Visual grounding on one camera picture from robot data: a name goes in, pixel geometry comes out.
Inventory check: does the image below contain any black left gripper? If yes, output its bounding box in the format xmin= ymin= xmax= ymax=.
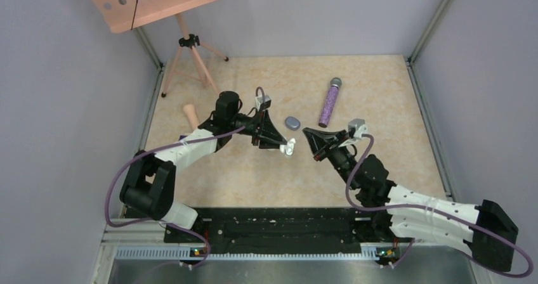
xmin=229 ymin=108 xmax=287 ymax=150

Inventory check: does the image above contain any white earbud case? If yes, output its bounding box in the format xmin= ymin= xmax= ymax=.
xmin=279 ymin=138 xmax=296 ymax=157

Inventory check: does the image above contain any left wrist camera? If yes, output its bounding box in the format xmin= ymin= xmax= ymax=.
xmin=255 ymin=95 xmax=272 ymax=112

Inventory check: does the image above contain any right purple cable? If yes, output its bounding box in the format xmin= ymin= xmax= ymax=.
xmin=344 ymin=134 xmax=535 ymax=280

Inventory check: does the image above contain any purple glitter microphone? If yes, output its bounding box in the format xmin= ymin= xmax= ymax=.
xmin=318 ymin=77 xmax=343 ymax=128

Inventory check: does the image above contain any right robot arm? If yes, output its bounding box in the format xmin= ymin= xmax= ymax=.
xmin=302 ymin=128 xmax=518 ymax=273

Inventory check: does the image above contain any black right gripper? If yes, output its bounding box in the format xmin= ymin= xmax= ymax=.
xmin=304 ymin=127 xmax=360 ymax=190

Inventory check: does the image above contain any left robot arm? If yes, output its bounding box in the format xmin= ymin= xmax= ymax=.
xmin=119 ymin=87 xmax=296 ymax=242

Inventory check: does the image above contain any lavender charging case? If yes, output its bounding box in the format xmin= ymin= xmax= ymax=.
xmin=284 ymin=116 xmax=301 ymax=131

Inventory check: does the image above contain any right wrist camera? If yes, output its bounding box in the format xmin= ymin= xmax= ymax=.
xmin=348 ymin=119 xmax=368 ymax=140

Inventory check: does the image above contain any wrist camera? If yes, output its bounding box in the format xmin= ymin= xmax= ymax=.
xmin=255 ymin=95 xmax=272 ymax=112
xmin=348 ymin=119 xmax=368 ymax=140

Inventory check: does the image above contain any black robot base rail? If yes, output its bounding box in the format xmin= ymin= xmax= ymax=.
xmin=124 ymin=206 xmax=415 ymax=258

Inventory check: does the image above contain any pink music stand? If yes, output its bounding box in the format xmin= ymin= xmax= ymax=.
xmin=92 ymin=0 xmax=229 ymax=93

